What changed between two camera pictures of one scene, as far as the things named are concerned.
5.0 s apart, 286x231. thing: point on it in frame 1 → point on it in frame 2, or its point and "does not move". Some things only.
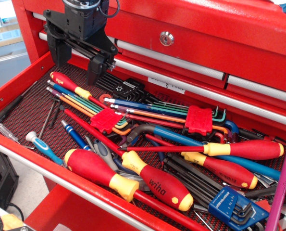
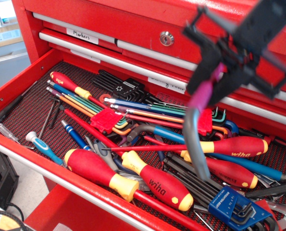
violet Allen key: [271, 225] → [202, 100]
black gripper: [83, 22] → [246, 46]
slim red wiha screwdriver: [64, 81] does not move
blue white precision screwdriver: [43, 147] does not move
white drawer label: [166, 85] does not move
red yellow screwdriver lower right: [215, 169] does not move
